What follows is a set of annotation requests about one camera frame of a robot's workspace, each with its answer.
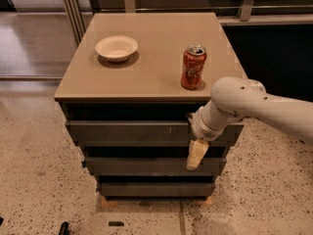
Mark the white paper bowl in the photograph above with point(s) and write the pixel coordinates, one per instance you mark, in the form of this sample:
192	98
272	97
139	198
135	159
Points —
117	48

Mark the small black floor piece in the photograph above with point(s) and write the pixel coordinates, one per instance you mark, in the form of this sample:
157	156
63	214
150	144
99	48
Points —
116	223

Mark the black object on floor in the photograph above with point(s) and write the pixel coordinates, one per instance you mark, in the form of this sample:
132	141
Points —
64	229

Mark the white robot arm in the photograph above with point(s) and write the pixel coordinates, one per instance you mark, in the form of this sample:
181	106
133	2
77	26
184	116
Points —
232	99

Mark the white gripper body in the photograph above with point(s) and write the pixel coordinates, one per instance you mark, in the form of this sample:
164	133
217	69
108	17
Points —
202	129

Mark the orange soda can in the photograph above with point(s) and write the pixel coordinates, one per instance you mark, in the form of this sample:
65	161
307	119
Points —
193	62

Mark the grey drawer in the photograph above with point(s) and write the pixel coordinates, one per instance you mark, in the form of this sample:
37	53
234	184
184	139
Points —
152	166
126	189
130	133

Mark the grey drawer cabinet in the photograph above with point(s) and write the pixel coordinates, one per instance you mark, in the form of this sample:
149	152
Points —
148	85

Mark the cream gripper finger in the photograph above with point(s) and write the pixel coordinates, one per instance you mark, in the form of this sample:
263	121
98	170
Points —
197	150

